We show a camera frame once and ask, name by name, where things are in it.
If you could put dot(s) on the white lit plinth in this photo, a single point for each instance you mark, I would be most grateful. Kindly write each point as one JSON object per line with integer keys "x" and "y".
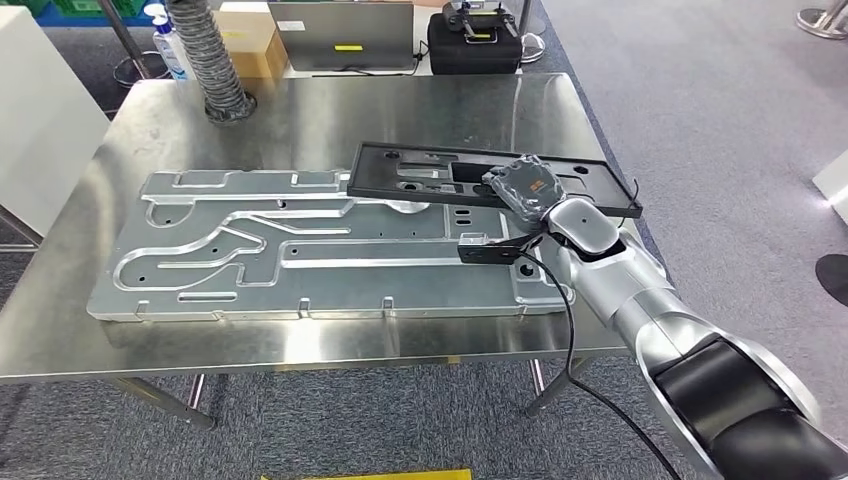
{"x": 836, "y": 185}

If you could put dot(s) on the stainless steel workbench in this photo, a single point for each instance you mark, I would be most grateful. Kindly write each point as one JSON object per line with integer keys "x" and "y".
{"x": 397, "y": 112}

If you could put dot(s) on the yellow floor tape square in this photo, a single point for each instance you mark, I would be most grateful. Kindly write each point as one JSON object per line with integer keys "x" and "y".
{"x": 397, "y": 475}

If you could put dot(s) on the cardboard box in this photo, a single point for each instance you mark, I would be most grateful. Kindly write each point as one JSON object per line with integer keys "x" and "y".
{"x": 262, "y": 46}

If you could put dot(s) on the black plastic frame part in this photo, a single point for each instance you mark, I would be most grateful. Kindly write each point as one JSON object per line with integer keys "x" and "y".
{"x": 368, "y": 175}

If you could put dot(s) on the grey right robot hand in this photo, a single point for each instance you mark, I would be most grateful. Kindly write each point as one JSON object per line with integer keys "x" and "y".
{"x": 530, "y": 189}

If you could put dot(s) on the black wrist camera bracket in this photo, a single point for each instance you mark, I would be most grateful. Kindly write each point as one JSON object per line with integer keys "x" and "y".
{"x": 533, "y": 240}

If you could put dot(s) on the white spray bottle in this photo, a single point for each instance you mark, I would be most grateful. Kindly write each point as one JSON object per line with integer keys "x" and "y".
{"x": 171, "y": 53}

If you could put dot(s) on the grey laptop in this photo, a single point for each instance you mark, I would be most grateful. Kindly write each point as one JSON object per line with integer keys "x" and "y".
{"x": 344, "y": 30}

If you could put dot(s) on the white panel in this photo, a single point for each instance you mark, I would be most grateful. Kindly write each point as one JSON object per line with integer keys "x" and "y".
{"x": 46, "y": 119}

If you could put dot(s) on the green plastic crate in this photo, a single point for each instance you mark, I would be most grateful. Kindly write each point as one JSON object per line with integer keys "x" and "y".
{"x": 23, "y": 6}
{"x": 99, "y": 6}

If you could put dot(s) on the black remote controller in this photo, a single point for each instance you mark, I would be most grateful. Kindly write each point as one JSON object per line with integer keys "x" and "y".
{"x": 480, "y": 16}

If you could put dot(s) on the metal frame stand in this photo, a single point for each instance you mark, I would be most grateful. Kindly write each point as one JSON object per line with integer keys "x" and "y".
{"x": 20, "y": 226}

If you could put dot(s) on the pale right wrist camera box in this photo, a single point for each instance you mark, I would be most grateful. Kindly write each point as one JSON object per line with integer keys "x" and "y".
{"x": 474, "y": 240}

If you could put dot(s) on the blue rack with green crates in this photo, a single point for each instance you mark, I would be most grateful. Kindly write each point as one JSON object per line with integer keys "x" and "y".
{"x": 99, "y": 21}

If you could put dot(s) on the machined aluminium plate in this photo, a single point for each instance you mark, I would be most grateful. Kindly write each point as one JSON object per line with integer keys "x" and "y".
{"x": 331, "y": 278}

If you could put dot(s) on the metal stanchion with round base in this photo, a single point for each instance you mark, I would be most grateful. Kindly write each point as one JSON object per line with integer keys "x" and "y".
{"x": 120, "y": 33}

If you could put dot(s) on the black carry case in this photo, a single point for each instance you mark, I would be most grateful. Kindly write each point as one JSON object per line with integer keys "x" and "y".
{"x": 474, "y": 56}

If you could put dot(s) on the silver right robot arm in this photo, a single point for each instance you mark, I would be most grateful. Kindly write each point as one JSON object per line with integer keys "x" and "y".
{"x": 629, "y": 285}

